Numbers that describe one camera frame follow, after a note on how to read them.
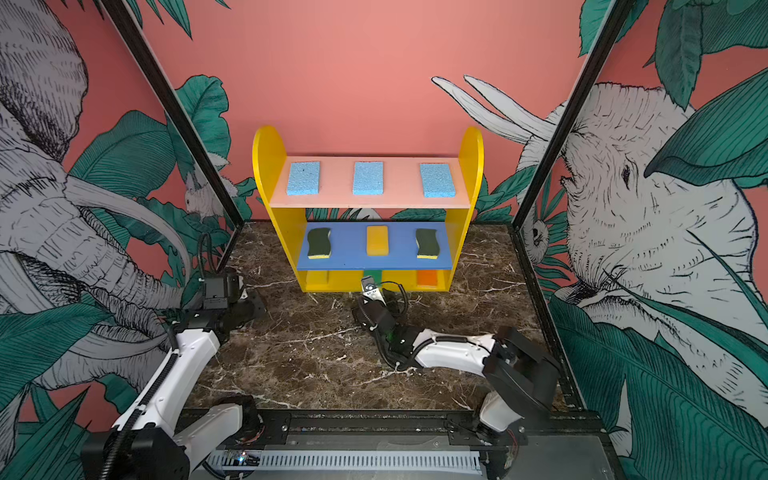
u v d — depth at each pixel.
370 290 0.70
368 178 0.74
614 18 0.70
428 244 0.92
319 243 0.93
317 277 0.99
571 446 0.74
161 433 0.40
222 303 0.61
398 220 1.26
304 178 0.73
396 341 0.63
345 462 0.70
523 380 0.44
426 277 1.01
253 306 0.75
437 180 0.73
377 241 0.93
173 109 0.86
